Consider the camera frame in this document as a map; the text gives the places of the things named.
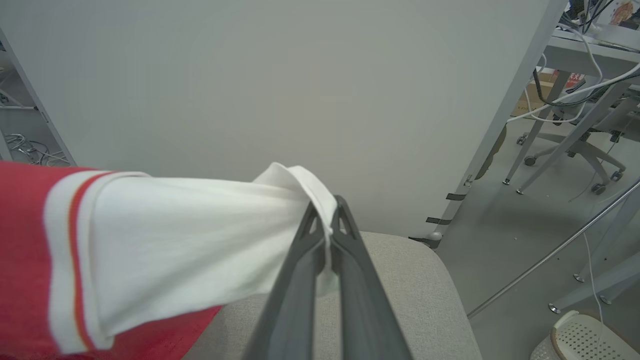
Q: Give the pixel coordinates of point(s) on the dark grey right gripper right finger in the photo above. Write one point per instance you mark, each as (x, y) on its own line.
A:
(365, 320)

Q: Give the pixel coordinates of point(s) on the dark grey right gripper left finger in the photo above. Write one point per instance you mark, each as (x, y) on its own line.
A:
(295, 310)

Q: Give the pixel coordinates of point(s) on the red and white basketball jersey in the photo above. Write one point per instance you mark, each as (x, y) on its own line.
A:
(175, 240)

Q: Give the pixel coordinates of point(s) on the grey panel foot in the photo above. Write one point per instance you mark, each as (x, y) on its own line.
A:
(434, 236)

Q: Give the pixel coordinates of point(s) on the black tape strip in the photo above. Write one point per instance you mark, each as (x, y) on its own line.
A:
(439, 220)
(456, 196)

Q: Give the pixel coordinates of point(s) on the long chrome metal rod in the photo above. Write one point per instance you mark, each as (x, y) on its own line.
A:
(550, 255)

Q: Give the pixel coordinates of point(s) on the white perforated laundry basket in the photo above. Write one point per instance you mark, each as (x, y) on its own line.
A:
(585, 340)

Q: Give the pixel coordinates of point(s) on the white backdrop panel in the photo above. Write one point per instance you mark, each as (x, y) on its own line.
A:
(250, 75)

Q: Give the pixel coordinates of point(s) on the brown cardboard box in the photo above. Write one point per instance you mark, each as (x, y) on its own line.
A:
(525, 102)

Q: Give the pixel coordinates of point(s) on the grey office chair wheel base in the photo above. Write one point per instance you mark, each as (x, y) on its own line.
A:
(580, 147)

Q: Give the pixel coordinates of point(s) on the grey desk with slanted legs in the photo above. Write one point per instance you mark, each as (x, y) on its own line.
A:
(590, 57)

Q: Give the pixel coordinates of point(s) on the grey metal table leg frame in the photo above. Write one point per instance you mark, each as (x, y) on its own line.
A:
(600, 285)

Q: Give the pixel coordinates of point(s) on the white desk with thin frame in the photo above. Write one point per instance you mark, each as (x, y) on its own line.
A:
(15, 106)

